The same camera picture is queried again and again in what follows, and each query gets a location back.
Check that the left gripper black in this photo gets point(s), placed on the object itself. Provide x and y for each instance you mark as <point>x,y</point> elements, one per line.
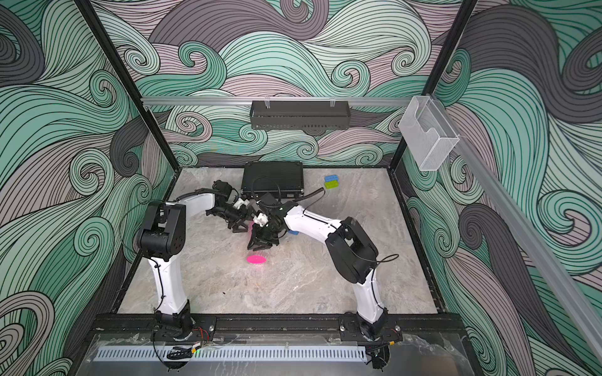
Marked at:
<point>240,222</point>

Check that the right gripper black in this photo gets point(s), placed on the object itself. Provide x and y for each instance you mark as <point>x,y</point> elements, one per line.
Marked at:
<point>259,240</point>

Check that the clear bubble wrap sheet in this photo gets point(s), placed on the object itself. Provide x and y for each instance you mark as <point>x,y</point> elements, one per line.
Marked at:
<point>259,245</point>

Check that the pink plastic wine glass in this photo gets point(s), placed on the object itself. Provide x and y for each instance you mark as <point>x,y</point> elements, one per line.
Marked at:
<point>253,256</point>

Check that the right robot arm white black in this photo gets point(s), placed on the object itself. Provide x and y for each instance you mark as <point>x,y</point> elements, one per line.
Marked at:
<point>353,254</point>

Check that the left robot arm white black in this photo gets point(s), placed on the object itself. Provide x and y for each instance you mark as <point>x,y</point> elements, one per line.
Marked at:
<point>163,234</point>

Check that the black hard case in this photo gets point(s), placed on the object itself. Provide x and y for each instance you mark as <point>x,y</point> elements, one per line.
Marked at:
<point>282,179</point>

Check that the blue green sponge block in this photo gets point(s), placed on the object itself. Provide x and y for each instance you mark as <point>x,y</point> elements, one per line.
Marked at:
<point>331,182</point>

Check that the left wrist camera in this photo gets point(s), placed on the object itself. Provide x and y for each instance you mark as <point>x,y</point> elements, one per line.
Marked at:
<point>240,203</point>

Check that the black wall shelf tray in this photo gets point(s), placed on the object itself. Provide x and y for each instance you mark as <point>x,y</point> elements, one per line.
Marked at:
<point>310,116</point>

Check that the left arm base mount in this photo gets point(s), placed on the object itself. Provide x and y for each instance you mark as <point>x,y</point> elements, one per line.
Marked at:
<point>201,328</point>

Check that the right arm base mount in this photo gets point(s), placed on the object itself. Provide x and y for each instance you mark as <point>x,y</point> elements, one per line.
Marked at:
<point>354,328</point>

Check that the white slotted cable duct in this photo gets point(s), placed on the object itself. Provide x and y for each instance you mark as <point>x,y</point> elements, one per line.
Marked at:
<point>356,354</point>

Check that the aluminium rail back wall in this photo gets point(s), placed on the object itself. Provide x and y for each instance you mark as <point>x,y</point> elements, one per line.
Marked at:
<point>247,101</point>

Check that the aluminium rail wall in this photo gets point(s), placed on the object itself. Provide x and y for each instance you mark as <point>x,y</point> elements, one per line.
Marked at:
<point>247,101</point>
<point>569,295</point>

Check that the clear acrylic wall box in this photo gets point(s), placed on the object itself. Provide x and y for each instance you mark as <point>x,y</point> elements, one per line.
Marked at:
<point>428,132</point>

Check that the aluminium rail right wall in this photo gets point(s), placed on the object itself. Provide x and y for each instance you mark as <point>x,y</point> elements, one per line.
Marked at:
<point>569,295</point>

